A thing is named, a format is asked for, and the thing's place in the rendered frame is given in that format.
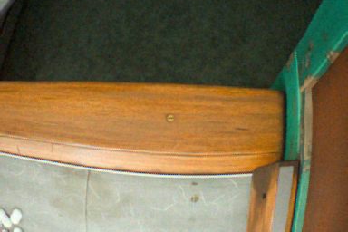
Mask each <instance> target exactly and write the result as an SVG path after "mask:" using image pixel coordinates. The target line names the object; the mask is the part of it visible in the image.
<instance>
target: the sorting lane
mask: <svg viewBox="0 0 348 232"><path fill-rule="evenodd" d="M251 182H252V174H238V175H226V176H225V175H216V176H204V175H201V176H180V175H158V174H139V173H135V172H120V171H113V170H106V169H94V168H86V167H78V166H74V165H68V164H61V163H57V162H51V161H44V160H41V159H29V158H27V157H21V156H14V155H12V154H5V153H0V208H1V209H2V210H3V211H4V212H5V213H6V215H7V216H8V217H9V218H10V217H11V215H12V213H13V211H14V209H19V210H20V212H22V218H21V219H20V221H19V223H18V224H14V223H13V222H12V221H11V222H12V226H11V227H6V226H5V225H4V224H3V223H2V221H1V223H2V226H1V227H0V232H2V231H3V229H5V230H7V231H9V232H14V228H15V227H19V228H21V229H22V231H23V232H247V221H248V219H247V216H248V210H249V202H250V196H251Z"/></svg>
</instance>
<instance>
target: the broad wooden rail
mask: <svg viewBox="0 0 348 232"><path fill-rule="evenodd" d="M285 113H286V100H285V91H282V90H276V89H259V88H242V87H227V86H222V85H205V84H184V83H164V82H89V81H84V82H73V81H66V82H58V81H49V82H45V81H35V82H32V81H22V82H20V81H10V82H9V81H0V153H5V154H12V155H14V156H21V157H27V158H29V159H37V160H44V161H51V162H57V163H61V164H68V165H74V166H78V167H86V168H94V169H106V170H113V171H120V172H135V173H139V174H158V175H180V176H201V175H204V176H216V175H225V176H226V175H238V174H253V170H254V169H255V168H257V167H261V166H265V165H268V164H270V163H273V162H276V161H280V160H281V161H282V160H283V157H284V154H285Z"/></svg>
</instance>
